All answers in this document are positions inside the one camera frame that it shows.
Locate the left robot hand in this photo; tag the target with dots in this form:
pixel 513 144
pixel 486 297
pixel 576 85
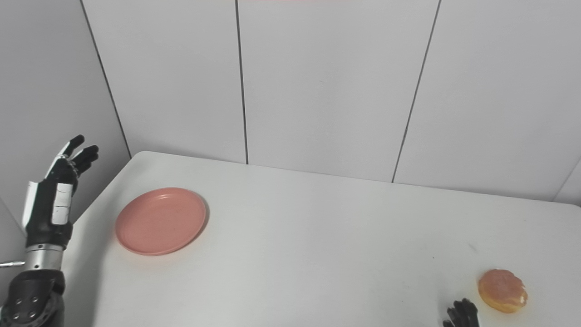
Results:
pixel 54 204

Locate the pink round plate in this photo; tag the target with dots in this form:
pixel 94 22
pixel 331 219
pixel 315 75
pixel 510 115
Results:
pixel 161 221

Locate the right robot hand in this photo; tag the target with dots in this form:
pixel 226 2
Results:
pixel 462 314

